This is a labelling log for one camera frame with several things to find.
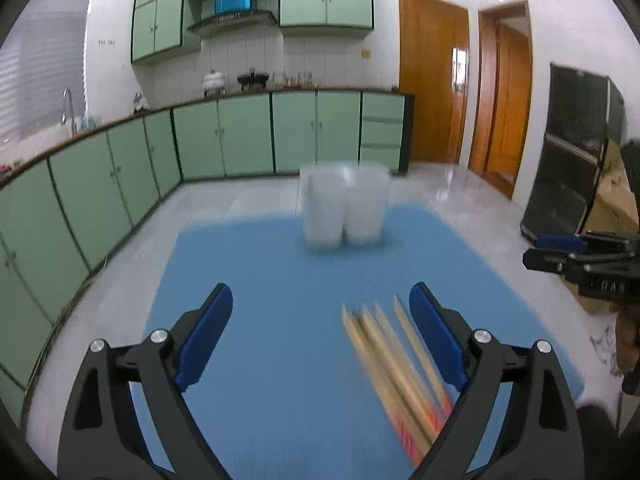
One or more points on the wooden chopstick red patterned end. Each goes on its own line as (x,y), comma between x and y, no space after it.
(380,385)
(395,365)

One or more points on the metal kettle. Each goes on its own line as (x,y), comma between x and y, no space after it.
(140,102)

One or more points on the white cooking pot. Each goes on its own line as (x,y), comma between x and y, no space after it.
(214,81)

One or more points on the green drawer unit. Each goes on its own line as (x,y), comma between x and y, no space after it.
(382,130)

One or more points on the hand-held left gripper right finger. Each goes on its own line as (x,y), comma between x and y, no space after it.
(440,340)

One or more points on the glass jars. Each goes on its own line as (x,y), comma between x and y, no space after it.
(292,80)

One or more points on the closed wooden door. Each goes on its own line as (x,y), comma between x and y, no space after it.
(430,80)

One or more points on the plain wooden chopstick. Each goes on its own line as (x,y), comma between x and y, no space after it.
(406,360)

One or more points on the white window blinds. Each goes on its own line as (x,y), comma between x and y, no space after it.
(45,60)

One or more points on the patterned cloth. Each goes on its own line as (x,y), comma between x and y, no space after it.
(605,350)

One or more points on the metal faucet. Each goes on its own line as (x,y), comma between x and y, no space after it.
(66,105)

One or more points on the wooden door in frame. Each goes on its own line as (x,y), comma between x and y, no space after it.
(510,110)

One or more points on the white utensil holder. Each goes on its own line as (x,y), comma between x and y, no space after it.
(325,205)

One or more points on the green lower kitchen cabinets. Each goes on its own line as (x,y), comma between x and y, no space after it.
(250,135)

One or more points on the brown chopsticks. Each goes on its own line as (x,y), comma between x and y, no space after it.
(414,334)

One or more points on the person's right hand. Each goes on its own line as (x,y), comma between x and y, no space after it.
(631,340)

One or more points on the cardboard box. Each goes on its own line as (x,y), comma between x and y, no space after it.
(612,185)

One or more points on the blue table mat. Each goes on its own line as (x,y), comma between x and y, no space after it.
(280,285)

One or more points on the black cabinet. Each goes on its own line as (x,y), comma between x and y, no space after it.
(570,150)

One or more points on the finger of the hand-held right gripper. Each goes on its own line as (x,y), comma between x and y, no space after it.
(547,260)
(560,242)

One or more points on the grey range hood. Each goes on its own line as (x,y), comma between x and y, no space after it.
(235,19)

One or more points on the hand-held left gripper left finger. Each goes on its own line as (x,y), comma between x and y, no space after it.
(210,330)

